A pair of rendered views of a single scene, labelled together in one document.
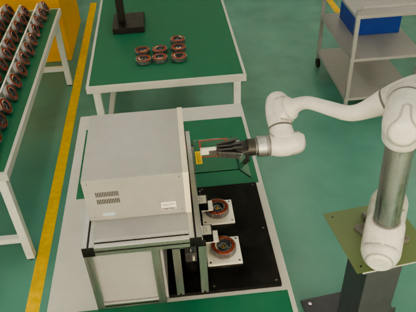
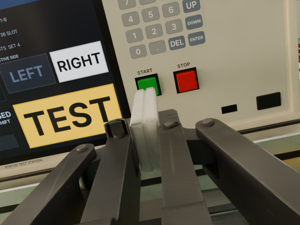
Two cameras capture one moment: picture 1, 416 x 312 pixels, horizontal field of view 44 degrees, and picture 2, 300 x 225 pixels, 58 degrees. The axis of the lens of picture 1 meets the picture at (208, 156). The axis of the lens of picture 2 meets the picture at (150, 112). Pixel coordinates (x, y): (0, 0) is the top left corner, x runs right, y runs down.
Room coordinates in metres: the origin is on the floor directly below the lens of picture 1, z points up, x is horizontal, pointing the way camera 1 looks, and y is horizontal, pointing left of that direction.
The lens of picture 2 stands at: (1.75, -0.17, 1.25)
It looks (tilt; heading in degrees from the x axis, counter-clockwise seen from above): 19 degrees down; 98
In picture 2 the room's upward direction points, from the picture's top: 13 degrees counter-clockwise
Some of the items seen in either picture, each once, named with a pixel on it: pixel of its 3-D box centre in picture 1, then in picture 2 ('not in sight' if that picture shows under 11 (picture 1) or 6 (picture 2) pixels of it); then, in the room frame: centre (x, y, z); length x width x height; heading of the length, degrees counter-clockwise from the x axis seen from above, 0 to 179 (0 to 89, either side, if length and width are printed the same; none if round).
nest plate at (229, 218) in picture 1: (217, 212); not in sight; (1.76, -0.03, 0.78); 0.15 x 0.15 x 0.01; 4
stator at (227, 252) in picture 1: (223, 247); not in sight; (1.52, -0.05, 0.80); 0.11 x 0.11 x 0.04
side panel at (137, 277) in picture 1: (127, 278); not in sight; (1.29, 0.34, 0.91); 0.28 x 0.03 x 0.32; 94
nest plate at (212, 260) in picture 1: (223, 251); not in sight; (1.52, -0.05, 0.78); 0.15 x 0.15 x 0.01; 4
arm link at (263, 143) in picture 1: (262, 146); not in sight; (1.74, -0.23, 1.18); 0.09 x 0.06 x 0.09; 4
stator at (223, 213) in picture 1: (217, 208); not in sight; (1.76, -0.03, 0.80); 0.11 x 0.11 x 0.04
